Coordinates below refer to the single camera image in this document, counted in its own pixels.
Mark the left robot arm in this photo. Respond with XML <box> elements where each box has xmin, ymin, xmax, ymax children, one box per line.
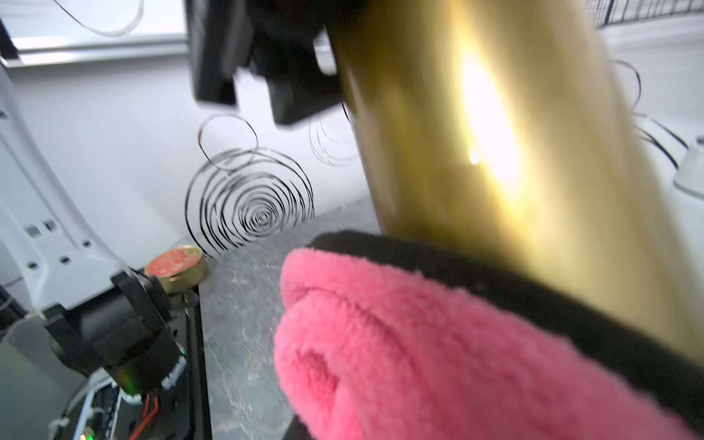
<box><xmin>1</xmin><ymin>1</ymin><xmax>350</xmax><ymax>395</ymax></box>

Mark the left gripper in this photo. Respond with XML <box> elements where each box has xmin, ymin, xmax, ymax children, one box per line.
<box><xmin>184</xmin><ymin>0</ymin><xmax>363</xmax><ymax>126</ymax></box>

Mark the pink cloth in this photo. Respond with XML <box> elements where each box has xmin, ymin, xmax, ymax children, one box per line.
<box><xmin>274</xmin><ymin>230</ymin><xmax>703</xmax><ymax>439</ymax></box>

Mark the gold thermos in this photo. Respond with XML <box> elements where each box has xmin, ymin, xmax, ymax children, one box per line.
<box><xmin>327</xmin><ymin>1</ymin><xmax>703</xmax><ymax>363</ymax></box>

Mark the red gold round tin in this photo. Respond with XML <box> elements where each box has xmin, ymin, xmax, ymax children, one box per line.
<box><xmin>145</xmin><ymin>246</ymin><xmax>209</xmax><ymax>294</ymax></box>

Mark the white thermos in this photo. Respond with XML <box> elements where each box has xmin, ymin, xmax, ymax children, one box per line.
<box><xmin>673</xmin><ymin>136</ymin><xmax>704</xmax><ymax>201</ymax></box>

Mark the black wire basket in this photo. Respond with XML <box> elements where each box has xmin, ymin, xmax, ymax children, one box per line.
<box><xmin>585</xmin><ymin>0</ymin><xmax>703</xmax><ymax>28</ymax></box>

